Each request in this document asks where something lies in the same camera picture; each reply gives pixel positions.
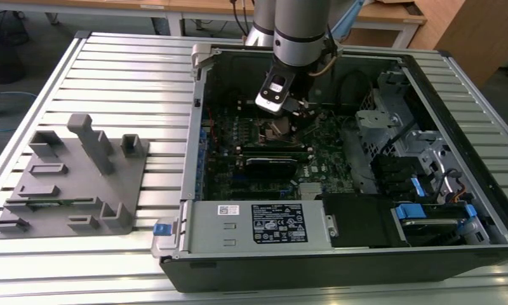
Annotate small silver heatsink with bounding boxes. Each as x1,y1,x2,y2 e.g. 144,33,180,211
299,182,324,195

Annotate black round stool base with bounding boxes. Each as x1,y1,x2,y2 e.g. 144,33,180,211
0,53,26,85

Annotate green RAM stick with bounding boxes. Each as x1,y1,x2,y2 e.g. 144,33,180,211
5,197,96,209

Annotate silver hard disk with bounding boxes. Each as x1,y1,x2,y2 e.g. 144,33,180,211
400,218,459,247

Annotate metal drive cage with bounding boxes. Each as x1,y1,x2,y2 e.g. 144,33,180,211
353,71,415,194

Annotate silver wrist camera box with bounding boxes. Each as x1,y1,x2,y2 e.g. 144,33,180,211
253,71,299,114

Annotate black looped wire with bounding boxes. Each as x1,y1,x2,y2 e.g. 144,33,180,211
337,69,372,111

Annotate silver chassis bracket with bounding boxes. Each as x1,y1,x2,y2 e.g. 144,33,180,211
400,129,453,179

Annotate green motherboard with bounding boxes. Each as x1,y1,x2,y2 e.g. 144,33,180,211
200,101,365,201

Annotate CPU socket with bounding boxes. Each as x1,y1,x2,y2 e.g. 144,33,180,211
256,119,303,146

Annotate black RAM slot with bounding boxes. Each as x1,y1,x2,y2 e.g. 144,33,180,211
240,150,315,158
240,143,315,151

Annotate blue floor cable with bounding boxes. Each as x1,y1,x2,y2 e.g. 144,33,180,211
0,91,38,132

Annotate black disk bay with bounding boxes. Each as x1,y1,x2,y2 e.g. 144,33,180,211
371,154,427,195

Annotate grey case hinge latch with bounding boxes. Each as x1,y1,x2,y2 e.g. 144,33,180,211
189,43,216,79

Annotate pale blue teach pendant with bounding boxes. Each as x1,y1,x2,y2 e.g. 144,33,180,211
328,0,368,36

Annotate black PC case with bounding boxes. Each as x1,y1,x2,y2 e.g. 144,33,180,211
149,43,508,294

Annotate orange and black wires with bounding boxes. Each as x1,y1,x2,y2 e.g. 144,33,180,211
447,189,471,204

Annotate blue disk carrier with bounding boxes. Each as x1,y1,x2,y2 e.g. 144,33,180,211
391,204,428,220

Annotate black plastic shroud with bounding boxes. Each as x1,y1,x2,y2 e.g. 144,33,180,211
321,193,397,249

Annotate black mesh bin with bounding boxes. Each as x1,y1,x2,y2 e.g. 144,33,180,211
0,11,30,48

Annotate grey parts rack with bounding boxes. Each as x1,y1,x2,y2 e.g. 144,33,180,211
0,113,152,240

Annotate silver CPU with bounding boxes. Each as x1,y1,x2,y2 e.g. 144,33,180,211
264,116,293,140

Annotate black graphics card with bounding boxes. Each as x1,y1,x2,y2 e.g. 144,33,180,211
244,156,300,179

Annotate grey power supply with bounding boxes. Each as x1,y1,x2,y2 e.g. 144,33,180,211
180,199,335,255

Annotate wooden cabinet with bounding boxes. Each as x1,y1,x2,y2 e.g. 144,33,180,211
409,0,508,90

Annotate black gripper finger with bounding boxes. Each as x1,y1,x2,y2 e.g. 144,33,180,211
288,107,303,144

